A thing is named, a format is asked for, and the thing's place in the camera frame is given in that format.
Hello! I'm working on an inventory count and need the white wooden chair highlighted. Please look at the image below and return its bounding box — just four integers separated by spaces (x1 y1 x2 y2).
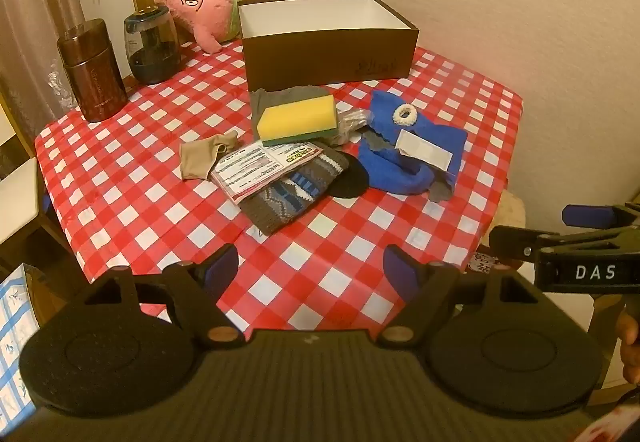
0 87 66 248

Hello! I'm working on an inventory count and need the printed paper leaflet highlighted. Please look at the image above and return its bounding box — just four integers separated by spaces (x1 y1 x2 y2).
210 141 326 205

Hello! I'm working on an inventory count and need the glass jar with dark base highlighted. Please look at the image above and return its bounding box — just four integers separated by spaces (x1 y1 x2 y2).
124 5 182 85

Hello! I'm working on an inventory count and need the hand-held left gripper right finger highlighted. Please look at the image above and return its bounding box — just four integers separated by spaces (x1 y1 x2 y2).
378 244 538 353

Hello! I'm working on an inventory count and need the person's right hand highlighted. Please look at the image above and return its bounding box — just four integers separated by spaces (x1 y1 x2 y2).
617 309 640 385

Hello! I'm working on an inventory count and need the grey scalloped felt piece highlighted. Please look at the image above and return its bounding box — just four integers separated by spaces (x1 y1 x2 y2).
360 129 456 204

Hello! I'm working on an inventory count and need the brown blue knitted sock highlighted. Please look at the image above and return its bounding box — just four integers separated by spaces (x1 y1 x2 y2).
239 149 350 237

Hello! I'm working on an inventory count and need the brown metal canister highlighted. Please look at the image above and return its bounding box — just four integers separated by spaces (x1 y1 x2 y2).
56 18 127 124

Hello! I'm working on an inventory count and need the bag of cotton swabs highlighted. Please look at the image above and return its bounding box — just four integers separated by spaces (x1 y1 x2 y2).
335 109 373 148

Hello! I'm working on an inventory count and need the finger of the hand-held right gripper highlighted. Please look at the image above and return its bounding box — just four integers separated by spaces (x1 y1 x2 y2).
562 204 633 226
489 224 551 268

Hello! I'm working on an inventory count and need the brown cardboard box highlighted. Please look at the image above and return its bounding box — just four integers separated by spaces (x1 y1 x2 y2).
237 0 420 93

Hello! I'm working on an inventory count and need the red white patterned cloth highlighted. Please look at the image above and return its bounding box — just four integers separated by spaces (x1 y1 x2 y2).
575 402 640 442

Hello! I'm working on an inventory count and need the blue cloth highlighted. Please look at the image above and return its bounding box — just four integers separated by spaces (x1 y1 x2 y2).
357 89 468 197

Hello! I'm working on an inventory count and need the pink starfish plush toy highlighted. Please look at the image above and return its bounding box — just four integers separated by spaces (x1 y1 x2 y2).
152 0 243 54

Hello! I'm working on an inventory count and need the red white checkered tablecloth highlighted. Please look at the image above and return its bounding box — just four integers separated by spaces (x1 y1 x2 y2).
34 39 525 318

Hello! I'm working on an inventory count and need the grey cloth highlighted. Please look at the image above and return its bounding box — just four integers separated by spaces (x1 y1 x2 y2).
250 84 333 130

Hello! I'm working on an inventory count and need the beige sock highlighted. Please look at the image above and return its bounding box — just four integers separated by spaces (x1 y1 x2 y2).
179 132 240 182

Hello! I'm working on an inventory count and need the black round pad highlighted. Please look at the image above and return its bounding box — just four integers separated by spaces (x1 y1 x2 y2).
327 154 371 199

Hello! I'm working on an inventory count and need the white packet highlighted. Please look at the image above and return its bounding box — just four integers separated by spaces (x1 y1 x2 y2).
395 129 453 170

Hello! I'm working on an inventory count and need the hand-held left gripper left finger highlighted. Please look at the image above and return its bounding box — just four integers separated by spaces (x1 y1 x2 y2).
85 243 246 353

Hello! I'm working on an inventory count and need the blue white tissue box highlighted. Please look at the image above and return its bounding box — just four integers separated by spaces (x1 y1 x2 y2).
0 263 41 428

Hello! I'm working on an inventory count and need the beige stool cushion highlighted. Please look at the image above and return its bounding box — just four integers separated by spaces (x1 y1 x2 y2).
492 189 527 230

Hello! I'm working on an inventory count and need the yellow green sponge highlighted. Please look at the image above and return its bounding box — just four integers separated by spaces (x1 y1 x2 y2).
256 94 337 148

